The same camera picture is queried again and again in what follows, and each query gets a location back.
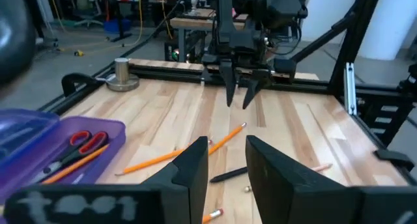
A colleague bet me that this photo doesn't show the orange pencil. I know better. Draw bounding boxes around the orange pencil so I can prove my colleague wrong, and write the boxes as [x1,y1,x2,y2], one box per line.
[115,139,213,176]
[201,208,225,224]
[41,143,110,185]
[207,122,248,156]

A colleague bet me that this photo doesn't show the blue floor bin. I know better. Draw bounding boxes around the blue floor bin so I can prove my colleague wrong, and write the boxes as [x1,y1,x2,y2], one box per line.
[103,18,133,35]

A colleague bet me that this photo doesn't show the black pen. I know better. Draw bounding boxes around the black pen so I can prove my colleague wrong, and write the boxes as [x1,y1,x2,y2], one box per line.
[209,166,249,184]

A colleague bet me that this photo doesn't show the black right wrist camera housing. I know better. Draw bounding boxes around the black right wrist camera housing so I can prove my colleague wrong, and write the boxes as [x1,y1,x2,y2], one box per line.
[233,0,309,33]

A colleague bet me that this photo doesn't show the grey office chair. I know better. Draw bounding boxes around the grey office chair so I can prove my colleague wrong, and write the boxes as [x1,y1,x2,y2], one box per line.
[73,0,106,28]

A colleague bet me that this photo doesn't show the white table lamp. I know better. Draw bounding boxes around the white table lamp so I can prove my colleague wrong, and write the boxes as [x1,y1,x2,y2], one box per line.
[188,0,201,16]

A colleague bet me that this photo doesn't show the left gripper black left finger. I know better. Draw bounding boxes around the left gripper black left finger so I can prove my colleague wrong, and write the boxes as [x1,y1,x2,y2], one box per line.
[2,135,209,224]

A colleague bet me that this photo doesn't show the black frame clip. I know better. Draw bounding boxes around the black frame clip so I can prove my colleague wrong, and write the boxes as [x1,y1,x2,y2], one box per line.
[373,148,415,172]

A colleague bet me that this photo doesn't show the yellow floor cable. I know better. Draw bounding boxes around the yellow floor cable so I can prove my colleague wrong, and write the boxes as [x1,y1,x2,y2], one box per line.
[48,0,144,57]

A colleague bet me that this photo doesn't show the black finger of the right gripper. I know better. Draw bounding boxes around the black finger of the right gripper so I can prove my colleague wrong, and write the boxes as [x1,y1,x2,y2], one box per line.
[242,70,272,111]
[218,61,238,108]

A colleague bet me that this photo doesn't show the wooden workbench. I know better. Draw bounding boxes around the wooden workbench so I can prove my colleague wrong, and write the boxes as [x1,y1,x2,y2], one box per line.
[169,8,250,62]

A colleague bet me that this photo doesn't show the purple plastic pencil box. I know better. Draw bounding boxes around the purple plastic pencil box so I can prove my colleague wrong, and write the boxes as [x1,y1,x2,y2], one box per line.
[0,108,127,202]

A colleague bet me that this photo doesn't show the red-handled scissors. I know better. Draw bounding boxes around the red-handled scissors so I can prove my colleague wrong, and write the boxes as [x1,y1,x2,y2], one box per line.
[31,130,109,185]

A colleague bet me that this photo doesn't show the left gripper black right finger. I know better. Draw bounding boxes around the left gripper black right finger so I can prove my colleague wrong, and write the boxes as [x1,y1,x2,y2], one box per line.
[246,135,417,224]

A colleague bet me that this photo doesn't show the silver metal cylinder weight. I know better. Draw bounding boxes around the silver metal cylinder weight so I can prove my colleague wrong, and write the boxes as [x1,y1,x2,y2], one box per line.
[106,57,140,92]

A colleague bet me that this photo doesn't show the black curved clamp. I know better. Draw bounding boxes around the black curved clamp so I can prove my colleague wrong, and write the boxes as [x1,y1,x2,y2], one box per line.
[61,72,108,98]

